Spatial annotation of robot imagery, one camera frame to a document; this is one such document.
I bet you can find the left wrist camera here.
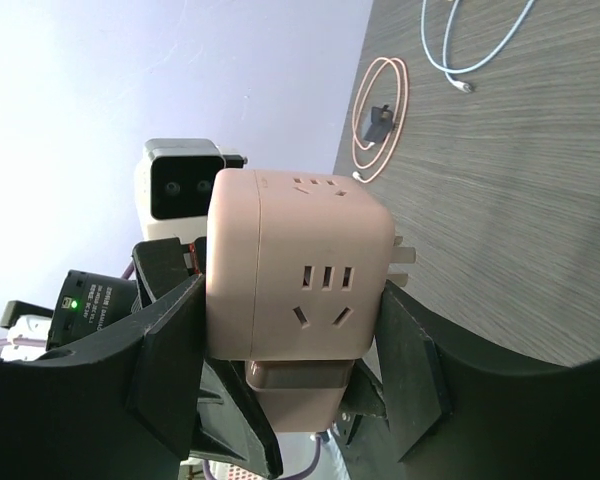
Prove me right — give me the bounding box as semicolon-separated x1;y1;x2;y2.
134;138;248;243

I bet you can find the light blue usb cable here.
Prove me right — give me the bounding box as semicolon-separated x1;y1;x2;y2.
419;0;539;95

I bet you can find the pink usb cable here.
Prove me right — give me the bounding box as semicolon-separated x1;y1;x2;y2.
352;56;411;182

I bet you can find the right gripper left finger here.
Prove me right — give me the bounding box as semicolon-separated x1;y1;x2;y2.
0;277;204;479

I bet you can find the dark charger plug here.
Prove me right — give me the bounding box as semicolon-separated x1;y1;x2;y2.
362;104;394;144

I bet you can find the pink charger plug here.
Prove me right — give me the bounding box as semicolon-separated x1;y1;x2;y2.
245;360;354;433

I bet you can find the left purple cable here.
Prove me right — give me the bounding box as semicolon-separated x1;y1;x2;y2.
0;259;331;480

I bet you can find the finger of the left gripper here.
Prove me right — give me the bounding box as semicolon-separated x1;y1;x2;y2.
334;359;390;445
190;358;283;479

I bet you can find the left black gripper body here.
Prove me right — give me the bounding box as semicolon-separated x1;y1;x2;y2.
131;236;207;305

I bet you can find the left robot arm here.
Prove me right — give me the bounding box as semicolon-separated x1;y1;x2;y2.
0;238;283;479

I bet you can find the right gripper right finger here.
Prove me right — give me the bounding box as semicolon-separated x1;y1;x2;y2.
344;284;600;479

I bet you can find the pink cube socket adapter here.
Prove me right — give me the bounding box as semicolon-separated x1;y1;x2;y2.
206;169;416;361

